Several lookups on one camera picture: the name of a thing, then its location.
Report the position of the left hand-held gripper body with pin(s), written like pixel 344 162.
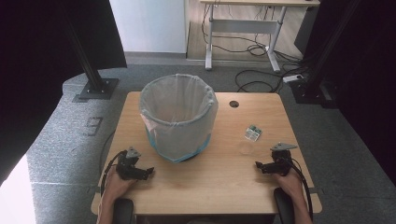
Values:
pixel 127 165

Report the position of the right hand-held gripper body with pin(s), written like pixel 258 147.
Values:
pixel 281 165

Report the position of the silver pill blister pack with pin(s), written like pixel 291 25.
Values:
pixel 252 133

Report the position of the translucent white bin bag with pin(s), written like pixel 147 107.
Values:
pixel 183 133

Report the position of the mesh trash bin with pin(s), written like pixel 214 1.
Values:
pixel 174 99

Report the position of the person's right hand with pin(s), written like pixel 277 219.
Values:
pixel 292 185

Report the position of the person's left hand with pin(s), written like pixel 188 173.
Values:
pixel 116 186

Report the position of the black chair armrest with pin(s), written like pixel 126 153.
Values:
pixel 123 211
pixel 284 207

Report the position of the black metal stand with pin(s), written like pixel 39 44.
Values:
pixel 311 87
pixel 96 87

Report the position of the white power strip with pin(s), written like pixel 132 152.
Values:
pixel 292 78

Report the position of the black curtain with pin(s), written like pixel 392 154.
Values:
pixel 37 62
pixel 367 77

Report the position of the white wall panel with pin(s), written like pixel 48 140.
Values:
pixel 149 25

